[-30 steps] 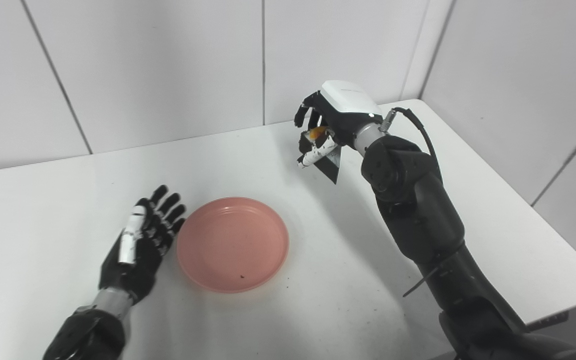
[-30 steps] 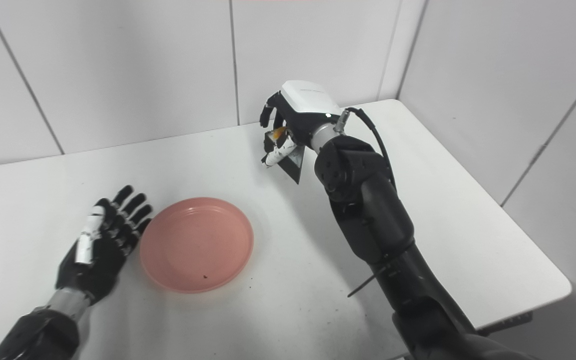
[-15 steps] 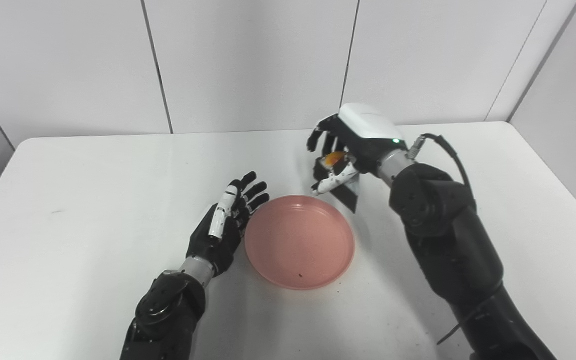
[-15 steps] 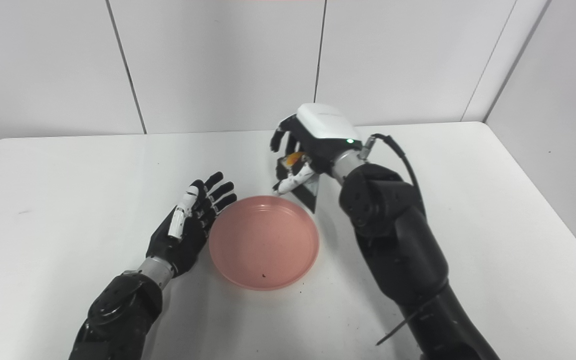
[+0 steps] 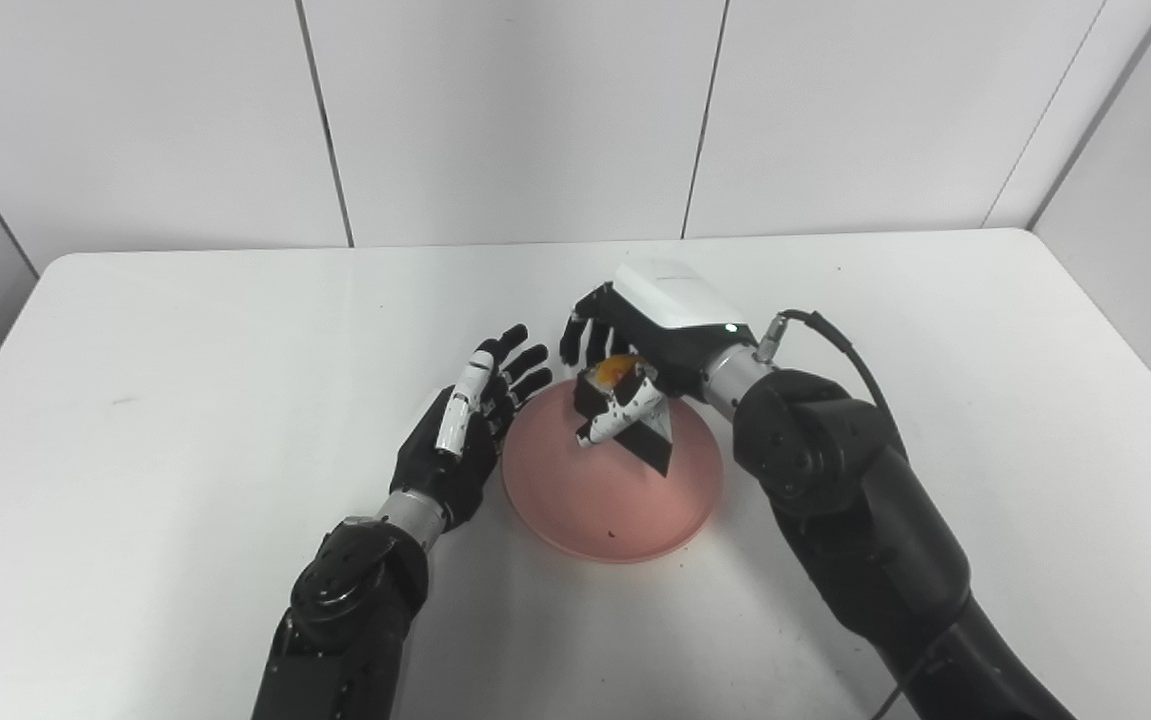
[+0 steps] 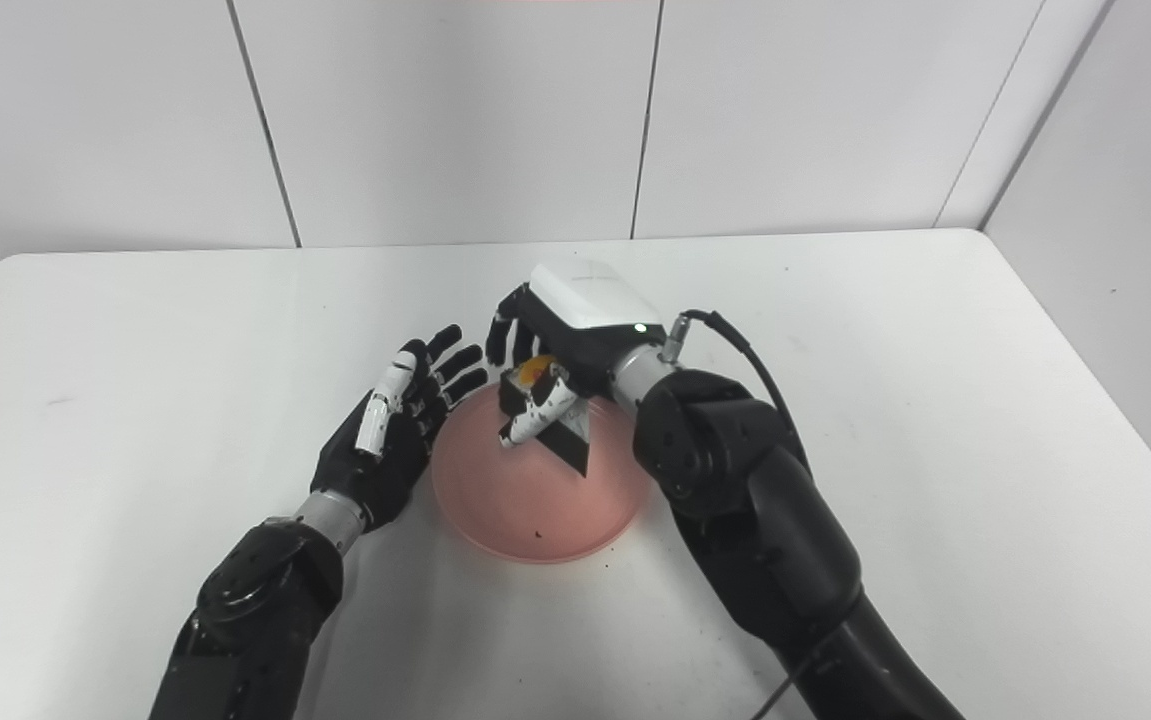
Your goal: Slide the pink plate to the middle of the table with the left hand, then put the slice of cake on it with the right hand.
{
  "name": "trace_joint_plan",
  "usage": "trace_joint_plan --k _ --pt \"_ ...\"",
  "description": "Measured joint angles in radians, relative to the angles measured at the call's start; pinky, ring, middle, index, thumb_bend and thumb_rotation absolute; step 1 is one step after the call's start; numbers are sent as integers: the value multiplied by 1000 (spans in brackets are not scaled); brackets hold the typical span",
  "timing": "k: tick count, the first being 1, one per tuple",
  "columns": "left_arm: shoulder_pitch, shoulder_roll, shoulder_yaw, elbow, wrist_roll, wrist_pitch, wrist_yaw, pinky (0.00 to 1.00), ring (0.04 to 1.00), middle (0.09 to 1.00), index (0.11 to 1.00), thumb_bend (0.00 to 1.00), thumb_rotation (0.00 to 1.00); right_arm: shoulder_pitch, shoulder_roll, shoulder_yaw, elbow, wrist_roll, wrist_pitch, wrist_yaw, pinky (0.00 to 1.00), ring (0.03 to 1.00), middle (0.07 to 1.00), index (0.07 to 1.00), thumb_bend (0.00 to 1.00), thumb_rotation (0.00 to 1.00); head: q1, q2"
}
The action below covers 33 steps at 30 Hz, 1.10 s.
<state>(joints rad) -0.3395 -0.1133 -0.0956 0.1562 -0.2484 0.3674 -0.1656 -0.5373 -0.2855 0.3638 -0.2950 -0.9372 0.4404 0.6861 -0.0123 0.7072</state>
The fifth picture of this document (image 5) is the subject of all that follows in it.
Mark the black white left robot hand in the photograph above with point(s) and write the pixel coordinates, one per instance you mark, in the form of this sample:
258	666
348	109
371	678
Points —
445	470

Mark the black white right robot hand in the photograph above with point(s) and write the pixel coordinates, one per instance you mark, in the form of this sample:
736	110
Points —
675	310

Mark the chocolate cake slice with fruit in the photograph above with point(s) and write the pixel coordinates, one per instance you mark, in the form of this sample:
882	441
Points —
653	445

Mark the pink round plate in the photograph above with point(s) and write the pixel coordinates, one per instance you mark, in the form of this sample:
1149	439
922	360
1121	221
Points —
615	500

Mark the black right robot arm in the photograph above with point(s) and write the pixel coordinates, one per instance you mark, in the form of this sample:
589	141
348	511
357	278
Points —
855	500

